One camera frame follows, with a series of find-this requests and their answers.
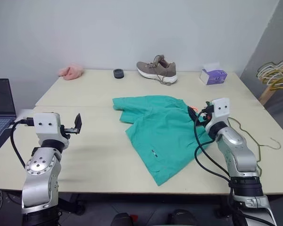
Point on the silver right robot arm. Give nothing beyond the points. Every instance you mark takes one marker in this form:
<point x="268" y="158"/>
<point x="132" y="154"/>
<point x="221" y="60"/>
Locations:
<point x="238" y="153"/>

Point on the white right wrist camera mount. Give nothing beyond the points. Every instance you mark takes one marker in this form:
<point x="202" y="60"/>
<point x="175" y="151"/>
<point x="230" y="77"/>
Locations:
<point x="220" y="110"/>

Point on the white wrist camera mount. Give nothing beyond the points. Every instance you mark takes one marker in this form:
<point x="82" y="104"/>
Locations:
<point x="220" y="110"/>
<point x="47" y="128"/>

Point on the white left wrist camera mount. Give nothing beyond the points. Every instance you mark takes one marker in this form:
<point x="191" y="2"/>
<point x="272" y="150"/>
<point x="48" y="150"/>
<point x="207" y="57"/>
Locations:
<point x="47" y="128"/>

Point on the dark rounded shape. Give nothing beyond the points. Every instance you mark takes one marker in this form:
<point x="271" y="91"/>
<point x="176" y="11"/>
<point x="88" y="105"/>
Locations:
<point x="123" y="220"/>
<point x="179" y="217"/>

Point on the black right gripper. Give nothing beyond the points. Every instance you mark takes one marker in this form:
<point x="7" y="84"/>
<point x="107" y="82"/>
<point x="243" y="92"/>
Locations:
<point x="204" y="123"/>

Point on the black round container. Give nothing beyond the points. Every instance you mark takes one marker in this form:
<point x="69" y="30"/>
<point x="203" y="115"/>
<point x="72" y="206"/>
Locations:
<point x="119" y="74"/>

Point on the purple and white tissue box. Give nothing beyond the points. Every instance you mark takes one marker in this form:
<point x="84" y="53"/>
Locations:
<point x="214" y="76"/>

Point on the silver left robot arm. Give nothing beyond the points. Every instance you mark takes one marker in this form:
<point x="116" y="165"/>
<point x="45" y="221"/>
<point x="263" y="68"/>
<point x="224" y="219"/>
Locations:
<point x="40" y="169"/>

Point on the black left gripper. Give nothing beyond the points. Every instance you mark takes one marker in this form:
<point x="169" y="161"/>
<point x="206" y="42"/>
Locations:
<point x="68" y="131"/>

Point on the dark laptop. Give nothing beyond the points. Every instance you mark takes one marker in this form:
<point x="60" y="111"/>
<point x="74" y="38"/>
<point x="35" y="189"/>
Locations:
<point x="0" y="101"/>

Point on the black table base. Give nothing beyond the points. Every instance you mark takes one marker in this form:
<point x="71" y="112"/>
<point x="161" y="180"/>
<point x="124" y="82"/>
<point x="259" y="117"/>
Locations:
<point x="73" y="203"/>

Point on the wooden rack post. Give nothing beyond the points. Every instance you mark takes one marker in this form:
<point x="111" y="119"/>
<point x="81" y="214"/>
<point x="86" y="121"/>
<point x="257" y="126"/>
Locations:
<point x="268" y="94"/>

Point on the green shorts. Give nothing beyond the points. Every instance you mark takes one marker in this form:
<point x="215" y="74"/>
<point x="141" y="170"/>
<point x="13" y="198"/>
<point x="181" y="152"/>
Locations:
<point x="160" y="131"/>

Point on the pink fluffy cloth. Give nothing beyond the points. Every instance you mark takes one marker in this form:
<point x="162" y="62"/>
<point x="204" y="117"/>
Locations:
<point x="70" y="71"/>

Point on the taupe sneaker with white sole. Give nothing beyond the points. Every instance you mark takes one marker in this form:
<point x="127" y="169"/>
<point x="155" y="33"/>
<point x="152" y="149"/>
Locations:
<point x="155" y="69"/>

